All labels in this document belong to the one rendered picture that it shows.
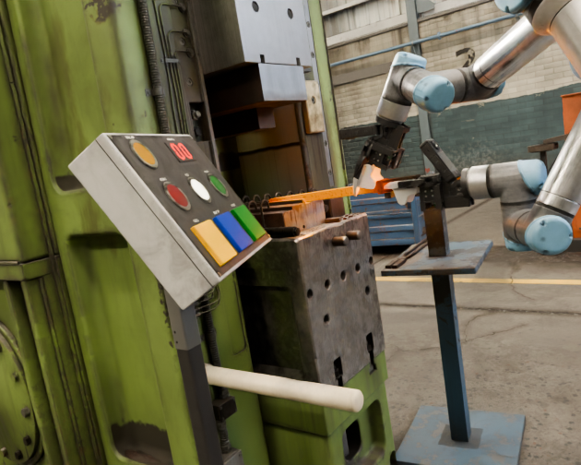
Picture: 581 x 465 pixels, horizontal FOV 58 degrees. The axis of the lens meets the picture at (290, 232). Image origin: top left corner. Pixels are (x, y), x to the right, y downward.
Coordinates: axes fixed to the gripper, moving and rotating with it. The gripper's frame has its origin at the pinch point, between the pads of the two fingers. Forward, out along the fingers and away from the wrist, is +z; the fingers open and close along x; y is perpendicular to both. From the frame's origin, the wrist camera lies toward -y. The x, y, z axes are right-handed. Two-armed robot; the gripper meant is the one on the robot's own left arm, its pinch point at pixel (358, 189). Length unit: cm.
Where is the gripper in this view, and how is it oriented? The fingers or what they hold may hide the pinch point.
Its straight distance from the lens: 138.5
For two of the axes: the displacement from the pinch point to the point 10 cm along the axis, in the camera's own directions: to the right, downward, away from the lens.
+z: -2.5, 8.7, 4.2
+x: 5.8, -2.1, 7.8
